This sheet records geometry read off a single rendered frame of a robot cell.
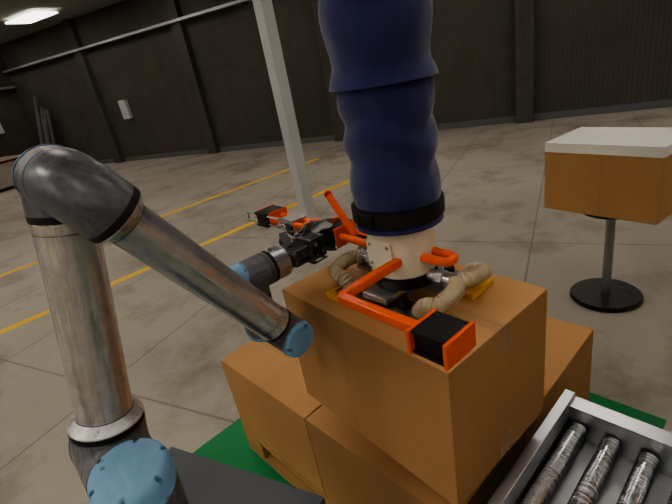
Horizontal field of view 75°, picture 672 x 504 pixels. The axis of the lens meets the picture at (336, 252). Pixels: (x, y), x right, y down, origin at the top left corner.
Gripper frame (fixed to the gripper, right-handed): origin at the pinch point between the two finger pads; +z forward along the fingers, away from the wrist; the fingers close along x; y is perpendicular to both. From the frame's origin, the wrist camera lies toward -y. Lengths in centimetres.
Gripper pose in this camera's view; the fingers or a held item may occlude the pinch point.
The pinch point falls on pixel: (330, 230)
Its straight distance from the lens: 132.0
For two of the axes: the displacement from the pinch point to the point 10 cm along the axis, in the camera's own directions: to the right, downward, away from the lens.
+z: 7.0, -4.0, 5.9
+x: -1.7, -9.0, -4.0
